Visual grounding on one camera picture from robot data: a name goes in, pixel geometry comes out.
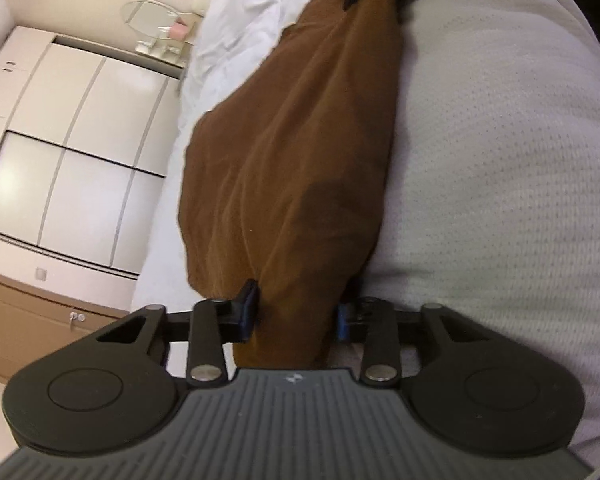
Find pink item on nightstand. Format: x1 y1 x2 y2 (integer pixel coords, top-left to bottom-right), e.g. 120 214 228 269
168 22 192 44

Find white sliding wardrobe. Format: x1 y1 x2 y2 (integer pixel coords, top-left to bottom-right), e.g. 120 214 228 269
0 25 185 281

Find brown knit pants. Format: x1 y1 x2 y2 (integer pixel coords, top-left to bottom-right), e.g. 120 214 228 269
178 0 403 368

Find round vanity mirror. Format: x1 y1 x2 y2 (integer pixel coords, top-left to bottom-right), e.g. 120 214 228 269
120 0 181 36

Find brown wooden door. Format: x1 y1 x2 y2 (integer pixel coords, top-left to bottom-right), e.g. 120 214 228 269
0 275 126 384

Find light switch beside wardrobe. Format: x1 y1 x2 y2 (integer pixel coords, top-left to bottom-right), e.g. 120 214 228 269
34 268 47 281

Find silver door handle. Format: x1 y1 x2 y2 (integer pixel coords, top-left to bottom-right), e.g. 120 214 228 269
69 310 86 330

